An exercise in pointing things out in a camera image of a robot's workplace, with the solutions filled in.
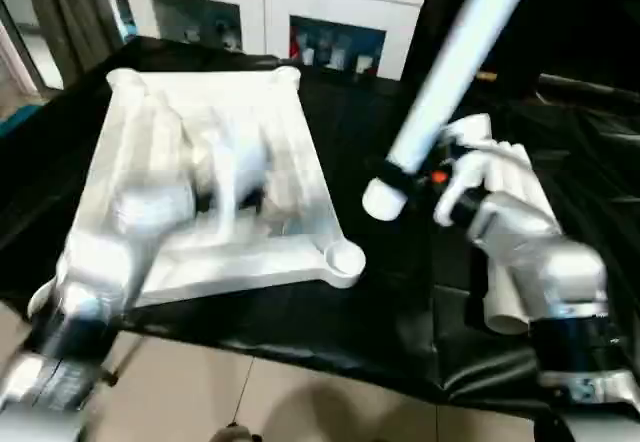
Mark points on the blue patterned strip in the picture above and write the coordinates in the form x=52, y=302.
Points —
x=122, y=7

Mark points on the small tan label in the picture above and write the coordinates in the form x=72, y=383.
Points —
x=486, y=77

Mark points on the white cup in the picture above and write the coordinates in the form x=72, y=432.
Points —
x=307, y=55

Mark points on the white textured jar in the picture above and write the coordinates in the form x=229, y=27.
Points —
x=337, y=59

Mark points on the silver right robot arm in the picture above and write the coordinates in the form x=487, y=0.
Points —
x=550, y=262

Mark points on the black backdrop cloth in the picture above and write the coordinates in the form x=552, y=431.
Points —
x=575, y=22

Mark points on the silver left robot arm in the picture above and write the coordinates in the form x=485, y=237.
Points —
x=90, y=272

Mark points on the grey curtain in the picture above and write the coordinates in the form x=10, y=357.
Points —
x=70, y=22

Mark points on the black mat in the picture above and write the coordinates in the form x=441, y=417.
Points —
x=350, y=322

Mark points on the white plastic table top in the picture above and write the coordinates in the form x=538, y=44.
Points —
x=280, y=102

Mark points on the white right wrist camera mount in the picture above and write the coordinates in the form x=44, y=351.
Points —
x=470, y=127

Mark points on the dark metal rod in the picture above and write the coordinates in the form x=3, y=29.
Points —
x=590, y=86

